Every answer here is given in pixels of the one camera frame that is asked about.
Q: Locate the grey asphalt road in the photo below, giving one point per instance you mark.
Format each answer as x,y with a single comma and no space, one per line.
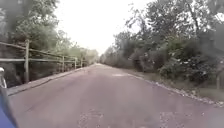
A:
110,100

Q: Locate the row of trees by gravel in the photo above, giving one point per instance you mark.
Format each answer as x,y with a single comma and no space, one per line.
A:
173,43

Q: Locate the pale kerb strip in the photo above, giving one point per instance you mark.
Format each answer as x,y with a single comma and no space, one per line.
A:
36,82

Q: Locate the gravel strip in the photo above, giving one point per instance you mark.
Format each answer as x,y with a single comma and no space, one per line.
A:
186,92

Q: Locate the row of trees behind fence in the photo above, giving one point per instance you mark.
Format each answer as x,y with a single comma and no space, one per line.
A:
36,30

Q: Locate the pale wooden rail fence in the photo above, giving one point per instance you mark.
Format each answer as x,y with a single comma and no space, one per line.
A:
26,63

